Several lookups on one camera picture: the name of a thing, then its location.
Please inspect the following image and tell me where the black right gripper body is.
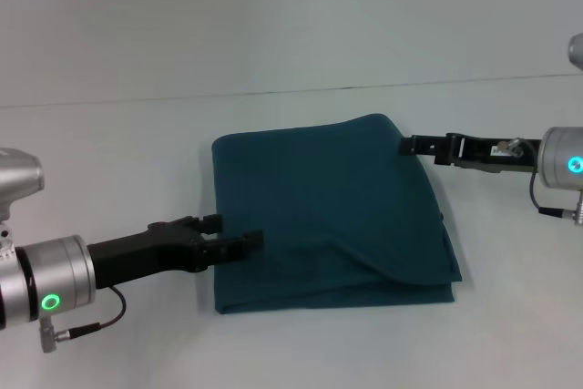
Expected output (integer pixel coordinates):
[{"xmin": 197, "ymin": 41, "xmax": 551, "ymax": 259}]
[{"xmin": 448, "ymin": 132, "xmax": 546, "ymax": 177}]

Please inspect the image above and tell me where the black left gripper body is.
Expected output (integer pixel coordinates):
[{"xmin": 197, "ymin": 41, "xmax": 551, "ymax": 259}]
[{"xmin": 86, "ymin": 219, "xmax": 207, "ymax": 292}]

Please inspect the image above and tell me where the teal FREE print T-shirt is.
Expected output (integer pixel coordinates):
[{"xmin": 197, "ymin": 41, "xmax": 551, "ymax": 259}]
[{"xmin": 210, "ymin": 112, "xmax": 464, "ymax": 316}]

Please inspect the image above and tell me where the left arm connector cable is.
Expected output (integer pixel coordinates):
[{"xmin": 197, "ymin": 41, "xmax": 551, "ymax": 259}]
[{"xmin": 54, "ymin": 285, "xmax": 128, "ymax": 339}]

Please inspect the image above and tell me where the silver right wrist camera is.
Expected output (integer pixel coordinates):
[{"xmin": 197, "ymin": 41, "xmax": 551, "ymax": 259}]
[{"xmin": 567, "ymin": 32, "xmax": 583, "ymax": 73}]

